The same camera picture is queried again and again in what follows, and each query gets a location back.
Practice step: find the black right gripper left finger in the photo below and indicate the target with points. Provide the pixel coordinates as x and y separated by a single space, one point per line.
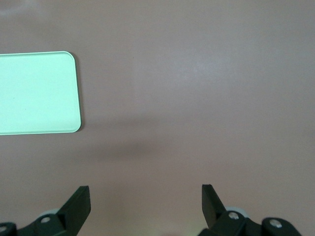
73 209

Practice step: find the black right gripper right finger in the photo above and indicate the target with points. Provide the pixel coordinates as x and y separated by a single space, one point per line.
212 209

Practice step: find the brown table mat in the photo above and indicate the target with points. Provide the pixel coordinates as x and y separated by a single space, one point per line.
197 98

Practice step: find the light green rectangular tray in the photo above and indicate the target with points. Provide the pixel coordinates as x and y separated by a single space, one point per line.
37 93

